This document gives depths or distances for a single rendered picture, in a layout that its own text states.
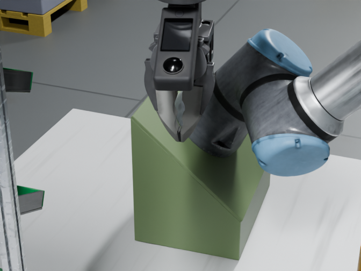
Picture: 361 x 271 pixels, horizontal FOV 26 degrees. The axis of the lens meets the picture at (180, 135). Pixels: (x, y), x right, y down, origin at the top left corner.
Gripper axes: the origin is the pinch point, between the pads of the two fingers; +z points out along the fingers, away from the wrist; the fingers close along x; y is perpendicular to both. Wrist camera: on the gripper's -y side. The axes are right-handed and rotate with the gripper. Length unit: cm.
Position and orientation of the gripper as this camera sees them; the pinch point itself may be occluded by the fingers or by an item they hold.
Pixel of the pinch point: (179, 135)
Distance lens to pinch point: 104.3
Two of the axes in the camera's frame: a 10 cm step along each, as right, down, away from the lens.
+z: 0.0, 8.8, 4.8
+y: 1.6, -4.7, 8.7
